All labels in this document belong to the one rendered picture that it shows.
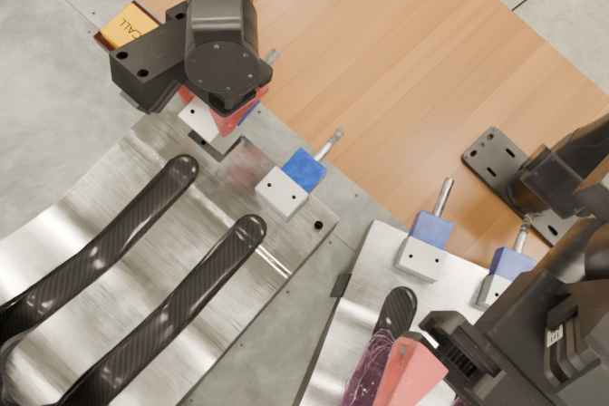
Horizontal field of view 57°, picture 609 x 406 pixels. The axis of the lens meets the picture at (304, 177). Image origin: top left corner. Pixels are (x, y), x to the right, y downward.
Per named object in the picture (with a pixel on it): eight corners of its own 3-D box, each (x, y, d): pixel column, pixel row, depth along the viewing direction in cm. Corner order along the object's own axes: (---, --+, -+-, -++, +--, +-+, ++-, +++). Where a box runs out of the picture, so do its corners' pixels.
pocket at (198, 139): (217, 119, 72) (213, 109, 68) (246, 146, 71) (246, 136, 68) (191, 144, 71) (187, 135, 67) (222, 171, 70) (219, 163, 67)
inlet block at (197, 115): (265, 49, 68) (256, 28, 63) (295, 72, 67) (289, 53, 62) (193, 130, 67) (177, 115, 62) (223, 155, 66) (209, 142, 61)
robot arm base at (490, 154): (601, 256, 67) (635, 217, 69) (478, 140, 70) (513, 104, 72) (567, 263, 75) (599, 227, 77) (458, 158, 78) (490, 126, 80)
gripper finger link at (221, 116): (218, 163, 60) (225, 105, 52) (172, 122, 62) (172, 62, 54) (262, 130, 64) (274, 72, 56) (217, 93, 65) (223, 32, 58)
